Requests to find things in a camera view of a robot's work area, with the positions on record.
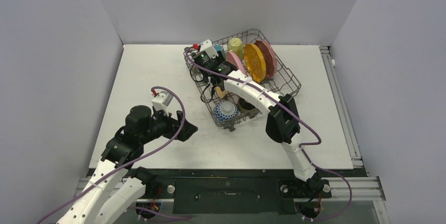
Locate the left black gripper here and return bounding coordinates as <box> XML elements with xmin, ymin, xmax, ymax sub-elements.
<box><xmin>140</xmin><ymin>106</ymin><xmax>197</xmax><ymax>144</ymax></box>

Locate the light pink bottom plate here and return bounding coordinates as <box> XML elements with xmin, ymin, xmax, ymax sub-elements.
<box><xmin>226</xmin><ymin>50</ymin><xmax>247</xmax><ymax>76</ymax></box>

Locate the blue handled white mug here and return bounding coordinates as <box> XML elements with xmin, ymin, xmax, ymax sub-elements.
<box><xmin>214</xmin><ymin>44</ymin><xmax>226</xmax><ymax>60</ymax></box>

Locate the yellow green mug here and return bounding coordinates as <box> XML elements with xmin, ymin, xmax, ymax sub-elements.
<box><xmin>227</xmin><ymin>37</ymin><xmax>244</xmax><ymax>60</ymax></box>

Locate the grey wire dish rack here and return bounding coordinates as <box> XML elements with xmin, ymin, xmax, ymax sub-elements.
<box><xmin>185</xmin><ymin>29</ymin><xmax>301</xmax><ymax>131</ymax></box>

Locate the yellow plate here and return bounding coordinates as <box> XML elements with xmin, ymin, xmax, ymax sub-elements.
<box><xmin>244</xmin><ymin>43</ymin><xmax>267</xmax><ymax>83</ymax></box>

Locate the orange patterned small bowl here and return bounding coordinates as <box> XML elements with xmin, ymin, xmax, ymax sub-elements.
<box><xmin>213</xmin><ymin>100</ymin><xmax>239</xmax><ymax>123</ymax></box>

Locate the dark brown glazed bowl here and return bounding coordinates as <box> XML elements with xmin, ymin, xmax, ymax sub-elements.
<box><xmin>237</xmin><ymin>97</ymin><xmax>258</xmax><ymax>114</ymax></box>

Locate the pink polka dot plate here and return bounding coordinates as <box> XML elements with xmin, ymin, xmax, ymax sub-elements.
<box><xmin>254</xmin><ymin>40</ymin><xmax>277</xmax><ymax>79</ymax></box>

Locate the beige bear print plate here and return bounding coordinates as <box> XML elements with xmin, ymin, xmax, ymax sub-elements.
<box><xmin>215</xmin><ymin>86</ymin><xmax>229</xmax><ymax>99</ymax></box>

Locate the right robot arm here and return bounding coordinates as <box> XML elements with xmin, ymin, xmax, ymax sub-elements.
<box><xmin>185</xmin><ymin>52</ymin><xmax>330</xmax><ymax>198</ymax></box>

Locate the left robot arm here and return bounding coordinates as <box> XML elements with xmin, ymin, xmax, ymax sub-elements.
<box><xmin>58</xmin><ymin>105</ymin><xmax>198</xmax><ymax>223</ymax></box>

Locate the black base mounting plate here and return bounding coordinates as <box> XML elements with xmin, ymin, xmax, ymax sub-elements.
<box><xmin>136</xmin><ymin>169</ymin><xmax>332</xmax><ymax>215</ymax></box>

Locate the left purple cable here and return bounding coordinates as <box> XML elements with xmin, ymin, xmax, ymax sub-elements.
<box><xmin>36</xmin><ymin>86</ymin><xmax>187</xmax><ymax>224</ymax></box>

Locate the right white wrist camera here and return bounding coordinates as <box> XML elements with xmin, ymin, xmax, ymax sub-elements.
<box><xmin>199</xmin><ymin>39</ymin><xmax>218</xmax><ymax>59</ymax></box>

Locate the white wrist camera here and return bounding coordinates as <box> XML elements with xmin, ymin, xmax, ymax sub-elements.
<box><xmin>199</xmin><ymin>39</ymin><xmax>218</xmax><ymax>59</ymax></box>
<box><xmin>151</xmin><ymin>91</ymin><xmax>173</xmax><ymax>116</ymax></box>

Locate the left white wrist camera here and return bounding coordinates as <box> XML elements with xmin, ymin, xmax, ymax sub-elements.
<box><xmin>151</xmin><ymin>91</ymin><xmax>173</xmax><ymax>116</ymax></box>

